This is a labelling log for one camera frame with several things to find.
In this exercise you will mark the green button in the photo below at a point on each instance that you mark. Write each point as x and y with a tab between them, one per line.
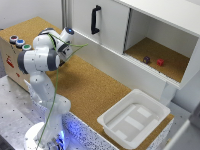
26	47

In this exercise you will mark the blue button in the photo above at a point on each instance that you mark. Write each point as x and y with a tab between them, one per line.
20	42

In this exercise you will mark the white sliding door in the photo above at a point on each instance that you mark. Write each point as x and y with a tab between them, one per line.
100	21

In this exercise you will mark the purple block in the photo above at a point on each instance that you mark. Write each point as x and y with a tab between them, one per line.
146	59

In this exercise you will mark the wooden drawer box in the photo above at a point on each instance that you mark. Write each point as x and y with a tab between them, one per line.
30	28

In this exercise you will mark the white cabinet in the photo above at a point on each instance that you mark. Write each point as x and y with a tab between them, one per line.
156	20

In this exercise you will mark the pink block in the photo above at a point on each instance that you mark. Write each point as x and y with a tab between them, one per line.
160	62

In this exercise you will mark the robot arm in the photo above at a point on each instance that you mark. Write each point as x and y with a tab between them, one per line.
38	60

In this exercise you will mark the red button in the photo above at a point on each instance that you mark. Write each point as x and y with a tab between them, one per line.
14	38

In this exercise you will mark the white plastic box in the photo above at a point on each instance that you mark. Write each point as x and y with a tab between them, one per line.
135	116

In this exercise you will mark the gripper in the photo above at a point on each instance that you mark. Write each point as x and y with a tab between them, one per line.
65	51

